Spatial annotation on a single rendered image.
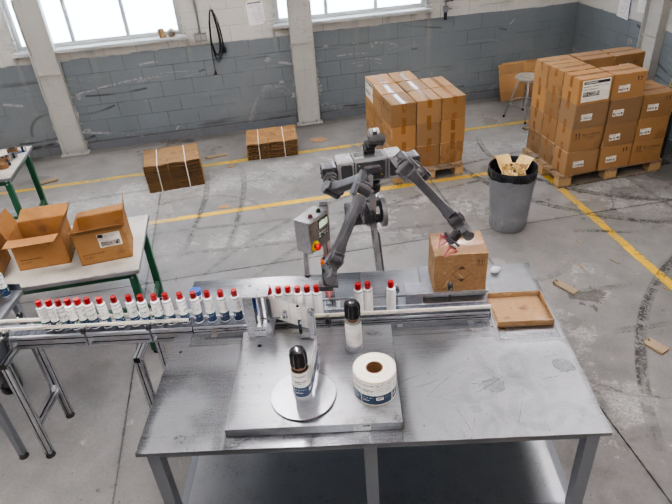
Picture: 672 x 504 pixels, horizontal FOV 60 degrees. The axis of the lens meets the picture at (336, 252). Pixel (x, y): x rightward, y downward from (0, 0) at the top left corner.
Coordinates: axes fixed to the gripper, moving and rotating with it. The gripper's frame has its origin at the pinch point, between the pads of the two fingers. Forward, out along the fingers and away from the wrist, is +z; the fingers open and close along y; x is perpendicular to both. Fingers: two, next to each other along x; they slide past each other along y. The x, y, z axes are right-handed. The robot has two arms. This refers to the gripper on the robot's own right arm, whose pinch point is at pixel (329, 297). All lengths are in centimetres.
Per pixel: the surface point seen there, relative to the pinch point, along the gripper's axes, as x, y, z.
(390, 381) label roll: -54, 26, 9
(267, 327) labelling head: -2.7, -34.1, 15.0
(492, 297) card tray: 22, 93, 24
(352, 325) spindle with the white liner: -20.7, 10.8, 2.9
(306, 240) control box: 11.4, -9.7, -28.6
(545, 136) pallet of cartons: 348, 235, 57
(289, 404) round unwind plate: -53, -21, 21
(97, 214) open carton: 125, -163, 5
